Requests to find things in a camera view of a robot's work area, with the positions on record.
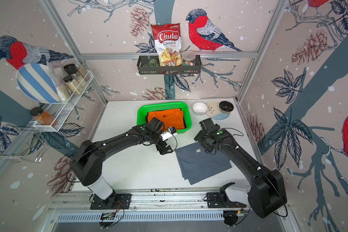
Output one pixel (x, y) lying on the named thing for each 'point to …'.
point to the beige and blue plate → (214, 111)
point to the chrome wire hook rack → (39, 132)
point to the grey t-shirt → (196, 164)
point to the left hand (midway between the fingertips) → (171, 141)
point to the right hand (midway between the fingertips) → (199, 139)
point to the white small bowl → (200, 108)
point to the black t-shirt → (146, 118)
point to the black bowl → (226, 107)
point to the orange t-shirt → (173, 119)
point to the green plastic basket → (143, 108)
